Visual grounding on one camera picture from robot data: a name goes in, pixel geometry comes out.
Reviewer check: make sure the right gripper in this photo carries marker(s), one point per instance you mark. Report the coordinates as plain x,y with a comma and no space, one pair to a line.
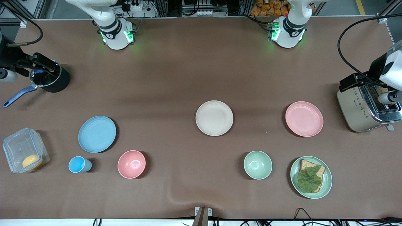
12,57

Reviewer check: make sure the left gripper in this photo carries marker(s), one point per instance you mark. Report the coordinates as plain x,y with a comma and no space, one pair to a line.
374,72

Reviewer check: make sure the pink plate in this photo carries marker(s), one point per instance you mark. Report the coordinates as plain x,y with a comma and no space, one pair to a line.
304,119

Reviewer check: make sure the blue plate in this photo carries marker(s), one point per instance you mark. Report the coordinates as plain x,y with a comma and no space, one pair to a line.
96,134

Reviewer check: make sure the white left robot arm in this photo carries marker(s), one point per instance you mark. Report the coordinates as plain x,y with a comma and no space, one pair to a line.
290,34

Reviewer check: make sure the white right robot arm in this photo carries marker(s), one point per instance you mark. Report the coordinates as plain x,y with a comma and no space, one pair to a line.
114,37

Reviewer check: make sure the glass lid with blue knob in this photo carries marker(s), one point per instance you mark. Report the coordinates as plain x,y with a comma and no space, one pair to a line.
45,80

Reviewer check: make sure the brown toast slice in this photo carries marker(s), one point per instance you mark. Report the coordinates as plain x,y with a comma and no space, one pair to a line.
382,90

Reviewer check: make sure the silver beige toaster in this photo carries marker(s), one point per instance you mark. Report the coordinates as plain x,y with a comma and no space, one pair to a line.
355,110

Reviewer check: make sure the black rod with white tip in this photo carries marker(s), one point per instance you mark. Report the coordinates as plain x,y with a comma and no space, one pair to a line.
6,75
388,98

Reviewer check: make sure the clear plastic container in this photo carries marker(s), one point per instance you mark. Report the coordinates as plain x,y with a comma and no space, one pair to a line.
19,144

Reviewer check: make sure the yellow fruit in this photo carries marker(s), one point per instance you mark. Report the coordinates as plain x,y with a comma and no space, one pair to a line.
31,161

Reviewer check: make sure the brown bread slice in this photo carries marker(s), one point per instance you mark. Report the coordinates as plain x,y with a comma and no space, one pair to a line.
304,164

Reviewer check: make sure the blue cup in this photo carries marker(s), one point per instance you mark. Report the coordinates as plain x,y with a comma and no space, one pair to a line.
77,164

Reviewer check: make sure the green plate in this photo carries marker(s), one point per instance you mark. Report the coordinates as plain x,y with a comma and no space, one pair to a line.
327,185

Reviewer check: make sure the green lettuce leaf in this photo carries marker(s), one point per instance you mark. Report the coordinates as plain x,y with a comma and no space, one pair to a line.
309,180

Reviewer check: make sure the bag of orange snacks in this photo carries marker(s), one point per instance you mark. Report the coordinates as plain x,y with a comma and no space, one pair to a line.
267,8

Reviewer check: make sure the green bowl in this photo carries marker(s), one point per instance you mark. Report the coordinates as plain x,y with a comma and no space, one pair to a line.
258,165

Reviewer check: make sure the pink bowl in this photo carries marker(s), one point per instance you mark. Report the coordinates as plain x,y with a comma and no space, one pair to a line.
132,164

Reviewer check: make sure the beige plate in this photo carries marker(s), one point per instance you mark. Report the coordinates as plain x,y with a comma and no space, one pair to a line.
214,118

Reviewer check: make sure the small white power strip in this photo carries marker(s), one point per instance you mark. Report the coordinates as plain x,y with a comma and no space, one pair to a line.
204,13

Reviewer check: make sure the brown table mat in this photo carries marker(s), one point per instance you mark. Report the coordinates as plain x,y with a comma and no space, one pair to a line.
157,194

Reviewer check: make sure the metal corner bracket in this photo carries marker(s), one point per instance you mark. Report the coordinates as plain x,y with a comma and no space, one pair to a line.
382,20
23,24

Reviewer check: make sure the metal camera bracket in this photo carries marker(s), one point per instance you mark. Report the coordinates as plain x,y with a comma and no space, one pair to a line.
202,216

